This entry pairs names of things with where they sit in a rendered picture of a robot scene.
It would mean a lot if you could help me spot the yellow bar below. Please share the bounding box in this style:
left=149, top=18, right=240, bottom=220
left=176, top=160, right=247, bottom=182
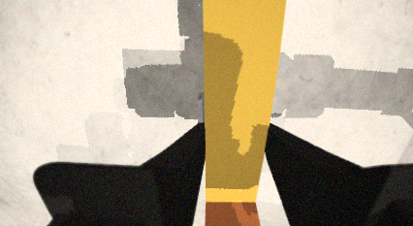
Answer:
left=203, top=0, right=287, bottom=226

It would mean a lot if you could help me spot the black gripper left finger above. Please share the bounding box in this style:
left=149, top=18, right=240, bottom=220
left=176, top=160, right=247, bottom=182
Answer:
left=32, top=122, right=206, bottom=226

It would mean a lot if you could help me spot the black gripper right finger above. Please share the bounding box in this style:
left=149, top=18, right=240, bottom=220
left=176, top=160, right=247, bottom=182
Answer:
left=265, top=123, right=413, bottom=226

